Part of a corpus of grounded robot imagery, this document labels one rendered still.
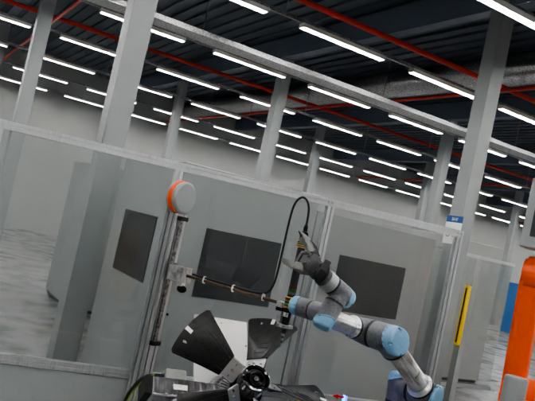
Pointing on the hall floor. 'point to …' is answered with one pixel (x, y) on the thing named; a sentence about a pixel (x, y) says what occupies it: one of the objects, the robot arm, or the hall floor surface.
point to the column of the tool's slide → (145, 361)
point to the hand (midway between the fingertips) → (291, 245)
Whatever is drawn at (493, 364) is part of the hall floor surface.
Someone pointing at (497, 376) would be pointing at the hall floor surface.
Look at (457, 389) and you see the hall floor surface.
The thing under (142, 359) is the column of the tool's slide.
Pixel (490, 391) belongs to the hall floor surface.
